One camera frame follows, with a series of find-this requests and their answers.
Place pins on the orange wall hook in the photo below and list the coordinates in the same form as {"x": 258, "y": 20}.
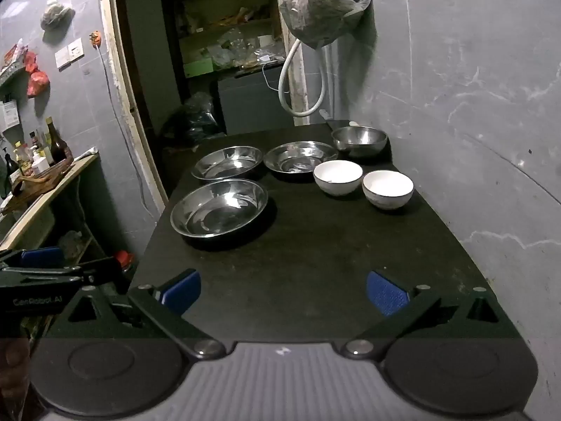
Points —
{"x": 95, "y": 38}

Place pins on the tall dark sauce bottle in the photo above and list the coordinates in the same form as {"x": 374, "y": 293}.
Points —
{"x": 56, "y": 142}

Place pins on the white cloth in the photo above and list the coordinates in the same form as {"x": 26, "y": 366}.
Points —
{"x": 86, "y": 153}

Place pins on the white paper sheet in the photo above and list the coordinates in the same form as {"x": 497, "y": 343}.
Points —
{"x": 8, "y": 114}

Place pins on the wooden tray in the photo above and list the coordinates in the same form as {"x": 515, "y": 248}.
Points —
{"x": 39, "y": 180}

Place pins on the stainless steel plate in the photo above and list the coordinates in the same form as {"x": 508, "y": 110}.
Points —
{"x": 228, "y": 162}
{"x": 219, "y": 210}
{"x": 298, "y": 158}

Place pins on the wooden counter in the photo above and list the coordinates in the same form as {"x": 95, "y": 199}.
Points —
{"x": 48, "y": 201}

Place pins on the yellow-capped bottle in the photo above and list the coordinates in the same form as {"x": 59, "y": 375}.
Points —
{"x": 19, "y": 155}

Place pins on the stainless steel bowl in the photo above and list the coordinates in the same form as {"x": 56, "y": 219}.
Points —
{"x": 359, "y": 140}

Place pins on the person's left hand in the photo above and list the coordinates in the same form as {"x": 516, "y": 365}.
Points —
{"x": 13, "y": 368}

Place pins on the black plastic bag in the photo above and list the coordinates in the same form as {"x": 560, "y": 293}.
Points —
{"x": 193, "y": 118}

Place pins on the small hanging plastic bag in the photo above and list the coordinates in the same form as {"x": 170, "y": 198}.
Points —
{"x": 57, "y": 15}

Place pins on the metal wall rack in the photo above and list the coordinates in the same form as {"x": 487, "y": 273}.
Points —
{"x": 11, "y": 72}

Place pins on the plastic bag of dried greens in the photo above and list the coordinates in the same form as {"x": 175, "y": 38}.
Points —
{"x": 324, "y": 4}

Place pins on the red-capped dark bottle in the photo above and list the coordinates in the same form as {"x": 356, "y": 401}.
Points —
{"x": 124, "y": 258}

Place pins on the cluttered storage shelf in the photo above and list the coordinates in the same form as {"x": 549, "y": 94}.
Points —
{"x": 219, "y": 17}

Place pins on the dark green bottle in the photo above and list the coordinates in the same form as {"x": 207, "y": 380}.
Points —
{"x": 9, "y": 169}

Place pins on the red plastic bag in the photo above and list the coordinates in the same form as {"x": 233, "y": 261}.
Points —
{"x": 30, "y": 61}
{"x": 38, "y": 83}

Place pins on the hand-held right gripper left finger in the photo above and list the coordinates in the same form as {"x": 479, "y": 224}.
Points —
{"x": 182, "y": 291}

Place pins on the dark cabinet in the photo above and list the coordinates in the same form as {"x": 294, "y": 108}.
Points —
{"x": 250, "y": 105}

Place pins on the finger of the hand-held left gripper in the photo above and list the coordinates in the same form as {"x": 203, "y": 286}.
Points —
{"x": 41, "y": 256}
{"x": 98, "y": 269}

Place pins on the green box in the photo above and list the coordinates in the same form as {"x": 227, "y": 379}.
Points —
{"x": 198, "y": 69}

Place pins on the white-labelled small bottle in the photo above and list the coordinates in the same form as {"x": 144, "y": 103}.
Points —
{"x": 40, "y": 164}

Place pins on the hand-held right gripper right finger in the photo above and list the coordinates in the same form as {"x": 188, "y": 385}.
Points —
{"x": 385, "y": 294}

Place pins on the white ceramic bowl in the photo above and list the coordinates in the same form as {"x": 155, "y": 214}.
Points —
{"x": 388, "y": 186}
{"x": 337, "y": 175}

